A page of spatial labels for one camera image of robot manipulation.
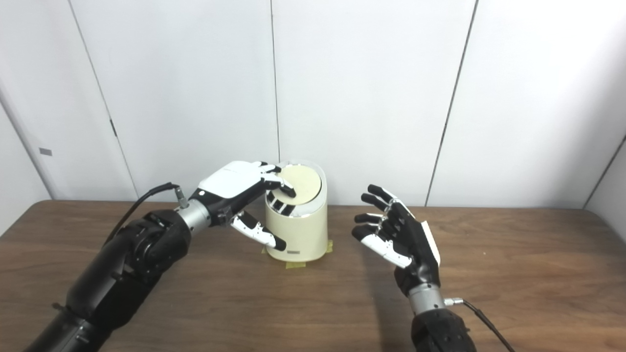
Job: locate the round cream bin lid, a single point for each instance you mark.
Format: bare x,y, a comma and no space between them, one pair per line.
303,183

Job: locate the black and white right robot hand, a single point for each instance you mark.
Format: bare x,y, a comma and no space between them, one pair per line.
413,244

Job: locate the long yellow tape piece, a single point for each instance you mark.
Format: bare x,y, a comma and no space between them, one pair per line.
329,246

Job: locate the dark wall seam hinge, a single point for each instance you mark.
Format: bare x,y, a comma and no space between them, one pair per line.
113,128

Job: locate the wide yellow tape piece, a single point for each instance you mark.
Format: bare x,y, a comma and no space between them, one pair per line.
295,265

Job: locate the gray wall label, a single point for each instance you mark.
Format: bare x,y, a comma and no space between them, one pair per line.
45,151

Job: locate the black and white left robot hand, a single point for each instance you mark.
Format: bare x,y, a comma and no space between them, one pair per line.
230,183

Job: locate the cream-colored bin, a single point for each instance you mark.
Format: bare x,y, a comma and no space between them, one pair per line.
303,234

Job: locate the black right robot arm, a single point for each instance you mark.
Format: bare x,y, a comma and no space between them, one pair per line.
440,327

